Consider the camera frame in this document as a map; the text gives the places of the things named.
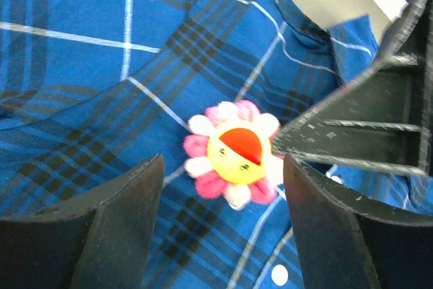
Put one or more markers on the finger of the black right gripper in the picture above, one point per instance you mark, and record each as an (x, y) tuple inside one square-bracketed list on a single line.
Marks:
[(382, 119)]

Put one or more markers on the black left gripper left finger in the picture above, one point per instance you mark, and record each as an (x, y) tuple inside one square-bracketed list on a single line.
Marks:
[(97, 239)]

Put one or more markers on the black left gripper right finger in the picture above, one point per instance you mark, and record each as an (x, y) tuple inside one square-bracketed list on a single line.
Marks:
[(345, 239)]

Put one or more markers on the pink flower brooch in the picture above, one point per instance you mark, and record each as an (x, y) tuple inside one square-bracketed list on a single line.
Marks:
[(229, 154)]

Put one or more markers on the blue plaid shirt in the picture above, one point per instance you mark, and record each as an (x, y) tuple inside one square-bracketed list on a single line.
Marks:
[(92, 88)]

